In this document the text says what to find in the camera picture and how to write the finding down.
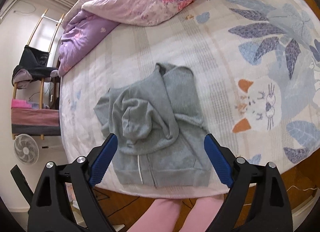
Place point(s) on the white floor fan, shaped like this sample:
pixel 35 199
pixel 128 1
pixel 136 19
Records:
pixel 26 149

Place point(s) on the floral patterned bed sheet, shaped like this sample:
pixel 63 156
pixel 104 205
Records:
pixel 256 67

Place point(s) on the person's right leg pink trousers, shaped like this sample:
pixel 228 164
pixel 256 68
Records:
pixel 202 214

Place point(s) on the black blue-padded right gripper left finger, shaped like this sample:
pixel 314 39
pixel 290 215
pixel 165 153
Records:
pixel 50 209

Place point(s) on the pink striped folded blanket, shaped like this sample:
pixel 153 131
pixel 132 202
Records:
pixel 28 118

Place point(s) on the grey zip hoodie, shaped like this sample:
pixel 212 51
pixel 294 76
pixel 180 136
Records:
pixel 160 129

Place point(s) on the black garment on rack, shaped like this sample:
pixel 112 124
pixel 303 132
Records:
pixel 32 67

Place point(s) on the purple floral quilt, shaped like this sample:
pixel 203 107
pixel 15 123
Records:
pixel 88 22

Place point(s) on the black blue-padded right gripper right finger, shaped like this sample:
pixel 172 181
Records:
pixel 270 209

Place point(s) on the person's left leg pink trousers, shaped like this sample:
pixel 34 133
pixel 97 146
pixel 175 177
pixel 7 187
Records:
pixel 161 216

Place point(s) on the person's leg pink trousers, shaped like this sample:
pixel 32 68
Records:
pixel 202 214
pixel 161 216

